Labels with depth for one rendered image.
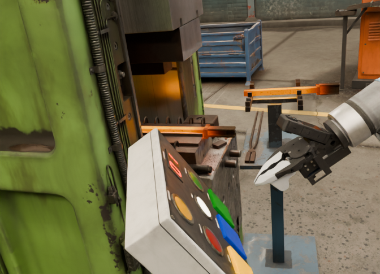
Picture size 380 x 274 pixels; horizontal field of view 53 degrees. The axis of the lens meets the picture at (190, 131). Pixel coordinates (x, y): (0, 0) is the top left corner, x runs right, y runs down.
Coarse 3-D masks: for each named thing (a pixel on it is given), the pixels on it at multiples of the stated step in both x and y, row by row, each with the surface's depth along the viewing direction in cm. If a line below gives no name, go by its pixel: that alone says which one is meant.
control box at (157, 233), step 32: (128, 160) 78; (160, 160) 69; (128, 192) 67; (160, 192) 59; (192, 192) 74; (128, 224) 58; (160, 224) 53; (192, 224) 60; (160, 256) 55; (192, 256) 56; (224, 256) 64
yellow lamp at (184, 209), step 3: (177, 198) 61; (177, 201) 60; (180, 201) 61; (177, 204) 59; (180, 204) 60; (183, 204) 61; (180, 207) 59; (183, 207) 60; (186, 207) 62; (180, 210) 58; (183, 210) 59; (186, 210) 61; (183, 213) 59; (186, 213) 60; (189, 213) 61; (186, 216) 59; (189, 216) 60; (189, 219) 60
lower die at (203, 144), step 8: (168, 136) 130; (176, 136) 130; (184, 136) 129; (192, 136) 128; (200, 136) 127; (176, 144) 125; (184, 144) 124; (192, 144) 123; (200, 144) 125; (208, 144) 134; (184, 152) 120; (192, 152) 120; (200, 152) 125; (192, 160) 121; (200, 160) 125
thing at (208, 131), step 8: (144, 128) 135; (152, 128) 134; (160, 128) 133; (168, 128) 132; (176, 128) 131; (184, 128) 131; (192, 128) 130; (200, 128) 129; (208, 128) 127; (216, 128) 126; (224, 128) 126; (232, 128) 125; (208, 136) 128; (216, 136) 127; (224, 136) 126; (232, 136) 125
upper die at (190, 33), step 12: (192, 24) 114; (132, 36) 109; (144, 36) 108; (156, 36) 107; (168, 36) 106; (180, 36) 105; (192, 36) 115; (132, 48) 110; (144, 48) 109; (156, 48) 108; (168, 48) 107; (180, 48) 106; (192, 48) 115; (132, 60) 112; (144, 60) 111; (156, 60) 110; (168, 60) 109; (180, 60) 108
